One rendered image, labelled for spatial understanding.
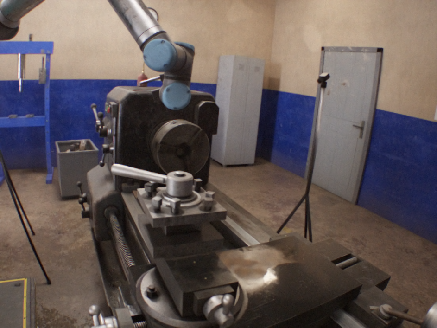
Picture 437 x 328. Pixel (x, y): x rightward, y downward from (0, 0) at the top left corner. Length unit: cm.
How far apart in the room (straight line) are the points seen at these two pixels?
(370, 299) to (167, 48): 91
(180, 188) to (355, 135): 375
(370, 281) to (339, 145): 356
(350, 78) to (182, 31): 269
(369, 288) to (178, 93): 85
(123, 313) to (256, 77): 464
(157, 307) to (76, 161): 293
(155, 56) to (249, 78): 419
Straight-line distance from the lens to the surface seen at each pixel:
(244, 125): 503
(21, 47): 426
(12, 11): 145
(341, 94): 447
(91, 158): 350
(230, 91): 482
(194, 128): 133
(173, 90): 95
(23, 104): 478
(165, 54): 83
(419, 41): 399
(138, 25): 89
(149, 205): 67
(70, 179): 354
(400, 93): 398
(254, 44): 567
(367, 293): 96
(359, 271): 106
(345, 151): 439
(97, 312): 74
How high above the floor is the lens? 141
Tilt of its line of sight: 17 degrees down
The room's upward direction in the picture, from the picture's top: 6 degrees clockwise
